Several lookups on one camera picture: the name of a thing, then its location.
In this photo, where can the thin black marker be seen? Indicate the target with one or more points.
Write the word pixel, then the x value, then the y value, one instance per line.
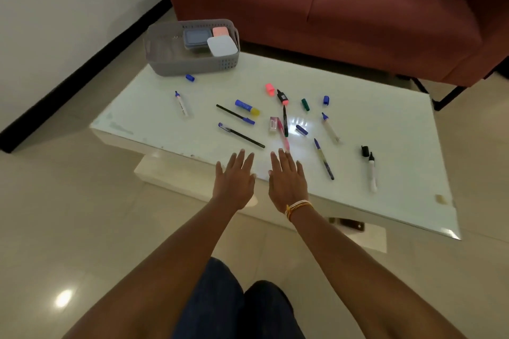
pixel 285 120

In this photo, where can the person's right forearm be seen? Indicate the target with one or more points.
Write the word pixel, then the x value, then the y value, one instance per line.
pixel 358 271

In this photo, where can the white marker black tip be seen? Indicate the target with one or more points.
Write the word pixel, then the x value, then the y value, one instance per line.
pixel 372 176

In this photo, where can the black marker cap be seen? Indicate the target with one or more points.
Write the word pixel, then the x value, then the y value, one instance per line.
pixel 365 151

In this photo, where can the grey-blue lidded square container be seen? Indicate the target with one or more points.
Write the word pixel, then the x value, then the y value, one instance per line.
pixel 197 37

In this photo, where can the slim blue pen cap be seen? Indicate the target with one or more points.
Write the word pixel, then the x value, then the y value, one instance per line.
pixel 302 130

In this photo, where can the black pen clear blue cap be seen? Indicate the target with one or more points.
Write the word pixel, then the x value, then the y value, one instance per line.
pixel 242 136

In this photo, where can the black skirting board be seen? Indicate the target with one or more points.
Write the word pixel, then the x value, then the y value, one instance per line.
pixel 79 76

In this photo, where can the green marker cap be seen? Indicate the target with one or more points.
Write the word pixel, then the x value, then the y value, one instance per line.
pixel 305 104

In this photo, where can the blue marker cap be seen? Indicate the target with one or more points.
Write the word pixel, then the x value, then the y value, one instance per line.
pixel 190 78
pixel 326 100

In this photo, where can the pink highlighter cap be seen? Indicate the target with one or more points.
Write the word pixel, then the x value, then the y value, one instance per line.
pixel 270 89

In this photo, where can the small pink box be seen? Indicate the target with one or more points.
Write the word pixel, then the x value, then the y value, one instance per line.
pixel 220 31

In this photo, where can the black highlighter pink tip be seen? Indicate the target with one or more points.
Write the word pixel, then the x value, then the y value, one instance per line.
pixel 282 96

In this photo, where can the dark blue jeans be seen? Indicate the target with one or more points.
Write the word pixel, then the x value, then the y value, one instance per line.
pixel 222 303

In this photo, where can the white eraser pink sleeve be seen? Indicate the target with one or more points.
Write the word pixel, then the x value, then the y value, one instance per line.
pixel 273 124

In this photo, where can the red fabric sofa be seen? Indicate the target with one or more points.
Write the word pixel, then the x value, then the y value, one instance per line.
pixel 377 13

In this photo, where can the white marker blue tip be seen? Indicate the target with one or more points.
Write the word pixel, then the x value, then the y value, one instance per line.
pixel 181 103
pixel 330 128

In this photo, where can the grey perforated plastic basket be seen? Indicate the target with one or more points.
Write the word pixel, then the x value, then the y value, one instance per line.
pixel 167 52

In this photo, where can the blue patterned pen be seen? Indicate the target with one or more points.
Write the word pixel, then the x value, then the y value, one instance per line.
pixel 324 160

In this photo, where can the person's right hand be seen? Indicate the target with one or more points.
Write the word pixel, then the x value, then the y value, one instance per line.
pixel 288 185

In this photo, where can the blue glue stick yellow cap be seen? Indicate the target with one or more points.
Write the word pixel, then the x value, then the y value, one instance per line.
pixel 244 105

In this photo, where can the white glass-top coffee table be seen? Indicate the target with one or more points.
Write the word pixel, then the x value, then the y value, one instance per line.
pixel 397 132

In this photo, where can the person's left forearm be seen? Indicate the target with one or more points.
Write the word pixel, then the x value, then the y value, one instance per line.
pixel 167 271

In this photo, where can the white lidded container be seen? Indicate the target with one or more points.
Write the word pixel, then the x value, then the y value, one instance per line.
pixel 222 45

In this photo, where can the pink pen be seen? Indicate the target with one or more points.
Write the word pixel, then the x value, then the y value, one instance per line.
pixel 284 138

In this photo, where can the black pen solid blue cap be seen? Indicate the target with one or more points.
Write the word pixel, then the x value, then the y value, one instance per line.
pixel 232 113

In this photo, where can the person's left hand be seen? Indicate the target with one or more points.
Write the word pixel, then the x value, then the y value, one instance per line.
pixel 234 184

